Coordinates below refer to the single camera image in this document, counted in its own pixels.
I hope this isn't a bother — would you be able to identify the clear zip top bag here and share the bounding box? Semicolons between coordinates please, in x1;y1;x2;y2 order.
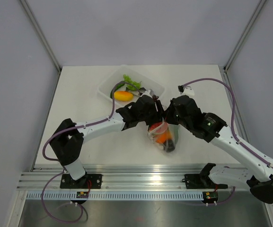
147;121;179;154

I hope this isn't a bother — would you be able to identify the watermelon slice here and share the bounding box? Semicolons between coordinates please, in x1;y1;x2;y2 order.
148;122;168;134

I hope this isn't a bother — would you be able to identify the left aluminium frame post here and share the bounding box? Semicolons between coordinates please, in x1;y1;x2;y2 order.
18;0;62;75

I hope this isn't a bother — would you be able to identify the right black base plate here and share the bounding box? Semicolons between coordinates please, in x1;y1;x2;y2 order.
181;174;228;189

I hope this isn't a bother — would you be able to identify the right small circuit board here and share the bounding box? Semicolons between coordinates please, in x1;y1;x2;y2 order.
203;191;219;203

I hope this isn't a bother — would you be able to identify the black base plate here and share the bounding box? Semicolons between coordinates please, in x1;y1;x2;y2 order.
60;174;102;189
181;174;228;189

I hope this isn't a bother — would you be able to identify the right aluminium frame post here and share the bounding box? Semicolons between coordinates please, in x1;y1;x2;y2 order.
224;0;268;73

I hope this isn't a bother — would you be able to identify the aluminium mounting rail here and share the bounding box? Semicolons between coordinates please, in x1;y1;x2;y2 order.
17;164;273;191

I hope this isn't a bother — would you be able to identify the small circuit board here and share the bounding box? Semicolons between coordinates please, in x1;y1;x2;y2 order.
203;191;219;203
76;192;89;199

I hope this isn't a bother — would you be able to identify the green chili pepper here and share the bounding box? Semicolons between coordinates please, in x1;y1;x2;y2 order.
110;82;125;99

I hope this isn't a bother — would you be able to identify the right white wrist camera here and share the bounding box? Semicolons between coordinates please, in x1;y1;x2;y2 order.
178;86;195;97

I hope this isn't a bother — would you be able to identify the white plastic basket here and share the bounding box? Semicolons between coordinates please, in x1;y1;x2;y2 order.
97;65;167;102

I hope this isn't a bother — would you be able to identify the yellow orange mango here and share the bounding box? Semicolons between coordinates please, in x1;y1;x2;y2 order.
114;91;133;102

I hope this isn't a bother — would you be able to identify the purple grape bunch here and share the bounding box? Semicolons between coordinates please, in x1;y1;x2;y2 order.
152;95;159;100

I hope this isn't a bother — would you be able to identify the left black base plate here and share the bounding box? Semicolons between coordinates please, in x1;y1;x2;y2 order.
60;174;102;189

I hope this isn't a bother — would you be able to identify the aluminium frame post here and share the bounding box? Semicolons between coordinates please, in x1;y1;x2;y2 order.
224;0;268;73
18;0;62;75

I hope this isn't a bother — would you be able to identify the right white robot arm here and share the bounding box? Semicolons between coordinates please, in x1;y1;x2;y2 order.
165;95;273;204

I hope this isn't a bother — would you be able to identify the left small circuit board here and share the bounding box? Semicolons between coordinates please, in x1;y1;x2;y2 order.
76;192;89;199

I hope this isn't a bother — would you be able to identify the white slotted cable duct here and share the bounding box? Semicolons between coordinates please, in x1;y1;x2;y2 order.
26;191;203;201

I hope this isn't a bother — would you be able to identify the grey toy fish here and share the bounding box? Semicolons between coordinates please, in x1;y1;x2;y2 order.
131;87;146;97

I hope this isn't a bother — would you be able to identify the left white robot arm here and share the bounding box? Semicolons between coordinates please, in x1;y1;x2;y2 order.
48;95;164;188

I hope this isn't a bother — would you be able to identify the green grape bunch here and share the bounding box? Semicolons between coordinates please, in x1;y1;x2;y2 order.
123;74;141;91

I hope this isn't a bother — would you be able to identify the orange tangerine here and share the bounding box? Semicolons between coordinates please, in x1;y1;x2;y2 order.
155;130;172;144

